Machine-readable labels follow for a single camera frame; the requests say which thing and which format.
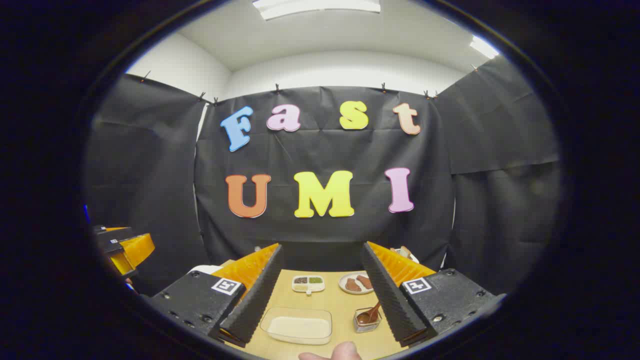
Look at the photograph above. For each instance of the round white plate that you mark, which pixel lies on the round white plate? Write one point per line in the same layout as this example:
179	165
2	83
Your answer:
345	287

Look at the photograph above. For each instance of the brown wooden spoon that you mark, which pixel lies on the brown wooden spoon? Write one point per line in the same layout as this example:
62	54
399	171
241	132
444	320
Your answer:
369	315

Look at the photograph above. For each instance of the ceiling light panel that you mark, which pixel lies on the ceiling light panel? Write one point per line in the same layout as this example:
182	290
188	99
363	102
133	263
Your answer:
483	47

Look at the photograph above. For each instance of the white sectioned grain dish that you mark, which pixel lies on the white sectioned grain dish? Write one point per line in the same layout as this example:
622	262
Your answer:
308	283

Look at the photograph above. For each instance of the clear tray of rice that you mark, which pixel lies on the clear tray of rice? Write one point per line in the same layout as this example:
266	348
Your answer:
297	327

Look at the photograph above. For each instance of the black backdrop cloth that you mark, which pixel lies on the black backdrop cloth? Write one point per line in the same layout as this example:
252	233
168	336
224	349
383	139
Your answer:
320	160

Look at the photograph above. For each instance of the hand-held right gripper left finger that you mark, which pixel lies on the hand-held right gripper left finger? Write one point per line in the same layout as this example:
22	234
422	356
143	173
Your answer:
260	295

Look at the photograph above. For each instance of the metal chopstick holder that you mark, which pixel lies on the metal chopstick holder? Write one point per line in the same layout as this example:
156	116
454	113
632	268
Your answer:
366	326

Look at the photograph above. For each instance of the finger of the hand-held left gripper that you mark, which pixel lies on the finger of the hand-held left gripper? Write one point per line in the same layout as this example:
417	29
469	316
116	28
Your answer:
120	263
137	247

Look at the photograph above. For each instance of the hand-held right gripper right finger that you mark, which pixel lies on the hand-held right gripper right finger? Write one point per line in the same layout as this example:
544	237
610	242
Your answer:
385	295

